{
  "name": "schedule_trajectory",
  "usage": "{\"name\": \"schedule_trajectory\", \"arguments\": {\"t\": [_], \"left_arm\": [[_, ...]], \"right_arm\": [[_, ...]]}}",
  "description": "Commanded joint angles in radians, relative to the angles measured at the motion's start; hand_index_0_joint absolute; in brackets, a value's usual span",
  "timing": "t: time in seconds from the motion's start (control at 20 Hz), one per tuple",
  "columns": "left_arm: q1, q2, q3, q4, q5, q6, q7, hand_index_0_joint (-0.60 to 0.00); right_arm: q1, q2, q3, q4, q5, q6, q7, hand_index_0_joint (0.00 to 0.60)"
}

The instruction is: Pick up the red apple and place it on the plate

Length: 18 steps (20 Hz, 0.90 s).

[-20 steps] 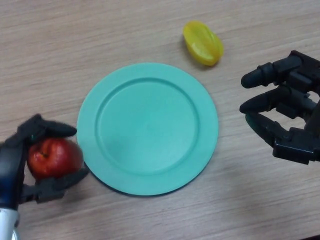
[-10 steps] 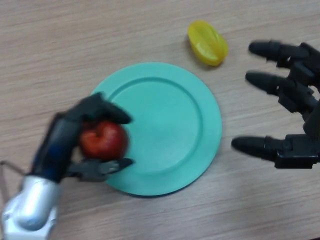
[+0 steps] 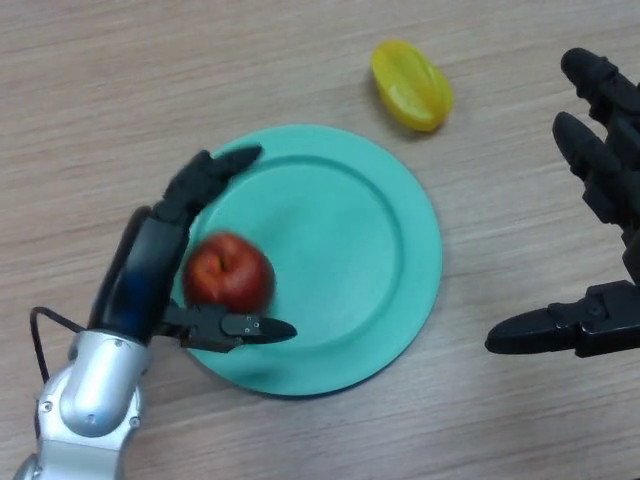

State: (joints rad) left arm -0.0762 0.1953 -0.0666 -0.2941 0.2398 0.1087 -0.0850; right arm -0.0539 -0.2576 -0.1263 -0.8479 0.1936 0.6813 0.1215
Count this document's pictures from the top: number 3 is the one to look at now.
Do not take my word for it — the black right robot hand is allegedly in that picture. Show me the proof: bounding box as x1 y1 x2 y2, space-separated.
484 47 640 359

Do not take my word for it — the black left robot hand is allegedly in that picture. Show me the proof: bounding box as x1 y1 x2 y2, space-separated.
87 144 299 354

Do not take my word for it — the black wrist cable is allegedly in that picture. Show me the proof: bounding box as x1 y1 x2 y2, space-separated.
28 305 84 387

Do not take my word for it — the red apple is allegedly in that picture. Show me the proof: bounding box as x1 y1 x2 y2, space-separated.
183 232 277 314

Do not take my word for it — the green round plate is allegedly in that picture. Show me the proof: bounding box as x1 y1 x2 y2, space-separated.
183 124 444 399

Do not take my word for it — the yellow starfruit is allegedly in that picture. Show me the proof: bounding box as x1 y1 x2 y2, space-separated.
370 38 455 133

